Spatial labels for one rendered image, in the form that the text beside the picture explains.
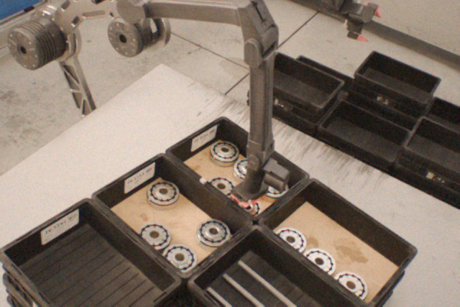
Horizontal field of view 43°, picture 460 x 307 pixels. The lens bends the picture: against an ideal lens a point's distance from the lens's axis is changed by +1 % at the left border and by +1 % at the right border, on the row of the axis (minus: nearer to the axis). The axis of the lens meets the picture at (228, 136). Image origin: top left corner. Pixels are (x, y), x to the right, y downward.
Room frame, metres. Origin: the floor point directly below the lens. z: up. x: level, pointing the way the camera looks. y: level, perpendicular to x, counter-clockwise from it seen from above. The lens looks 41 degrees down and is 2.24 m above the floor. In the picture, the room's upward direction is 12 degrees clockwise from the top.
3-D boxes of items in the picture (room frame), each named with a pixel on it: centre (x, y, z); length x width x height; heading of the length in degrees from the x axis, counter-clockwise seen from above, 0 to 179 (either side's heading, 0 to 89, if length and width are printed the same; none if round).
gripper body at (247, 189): (1.27, -0.10, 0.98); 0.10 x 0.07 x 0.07; 141
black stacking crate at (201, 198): (1.14, 0.12, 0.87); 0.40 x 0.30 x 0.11; 56
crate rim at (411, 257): (1.17, -0.38, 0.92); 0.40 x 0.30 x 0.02; 56
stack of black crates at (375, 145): (2.30, -0.66, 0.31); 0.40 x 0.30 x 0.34; 66
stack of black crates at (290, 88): (2.45, -0.29, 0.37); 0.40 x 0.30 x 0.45; 66
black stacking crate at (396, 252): (1.17, -0.38, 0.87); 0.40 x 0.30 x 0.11; 56
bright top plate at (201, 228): (1.15, -0.01, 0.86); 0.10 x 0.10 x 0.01
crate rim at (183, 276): (1.14, 0.12, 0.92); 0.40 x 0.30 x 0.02; 56
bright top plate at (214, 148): (1.52, 0.00, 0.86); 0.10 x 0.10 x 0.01
